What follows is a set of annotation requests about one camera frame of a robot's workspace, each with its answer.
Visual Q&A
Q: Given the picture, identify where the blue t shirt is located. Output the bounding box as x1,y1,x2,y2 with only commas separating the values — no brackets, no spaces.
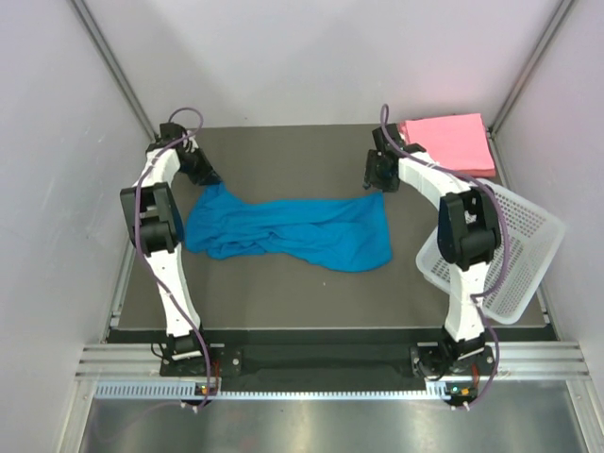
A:
185,183,393,273

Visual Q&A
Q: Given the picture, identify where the left aluminium corner post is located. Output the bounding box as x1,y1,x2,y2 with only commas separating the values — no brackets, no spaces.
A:
67,0,156,139

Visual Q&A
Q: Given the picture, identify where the folded pink t shirt stack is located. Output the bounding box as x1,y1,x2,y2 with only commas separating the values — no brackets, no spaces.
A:
398,113,496,178

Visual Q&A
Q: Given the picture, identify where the right aluminium corner post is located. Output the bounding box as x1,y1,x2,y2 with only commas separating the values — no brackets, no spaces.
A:
487,0,579,138

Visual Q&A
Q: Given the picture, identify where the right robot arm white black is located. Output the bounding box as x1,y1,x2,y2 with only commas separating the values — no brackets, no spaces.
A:
363,124,501,377

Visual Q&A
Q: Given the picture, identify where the slotted grey cable duct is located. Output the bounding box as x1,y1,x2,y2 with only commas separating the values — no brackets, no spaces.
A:
93,379,478,402

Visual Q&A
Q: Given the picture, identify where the aluminium frame rail front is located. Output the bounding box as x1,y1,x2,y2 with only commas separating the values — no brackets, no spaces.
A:
76,342,589,387

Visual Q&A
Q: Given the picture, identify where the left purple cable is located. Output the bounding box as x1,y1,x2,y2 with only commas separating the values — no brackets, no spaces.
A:
131,107,223,416

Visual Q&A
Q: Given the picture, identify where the aluminium corner post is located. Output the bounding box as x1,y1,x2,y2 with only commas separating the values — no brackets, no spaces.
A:
67,0,156,139
487,0,579,138

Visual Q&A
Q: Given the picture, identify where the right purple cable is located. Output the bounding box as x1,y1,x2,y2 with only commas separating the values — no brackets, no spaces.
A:
379,103,511,410

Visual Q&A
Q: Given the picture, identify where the purple cable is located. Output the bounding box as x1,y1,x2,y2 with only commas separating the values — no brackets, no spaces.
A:
379,103,511,410
131,107,223,416

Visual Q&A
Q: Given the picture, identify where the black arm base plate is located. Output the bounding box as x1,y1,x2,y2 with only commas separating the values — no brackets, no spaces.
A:
159,327,556,393

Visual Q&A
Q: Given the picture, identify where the white perforated plastic basket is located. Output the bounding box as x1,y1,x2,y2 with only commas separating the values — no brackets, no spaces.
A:
415,179,565,325

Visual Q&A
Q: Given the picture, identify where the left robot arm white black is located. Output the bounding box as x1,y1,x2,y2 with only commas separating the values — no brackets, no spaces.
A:
120,120,222,375

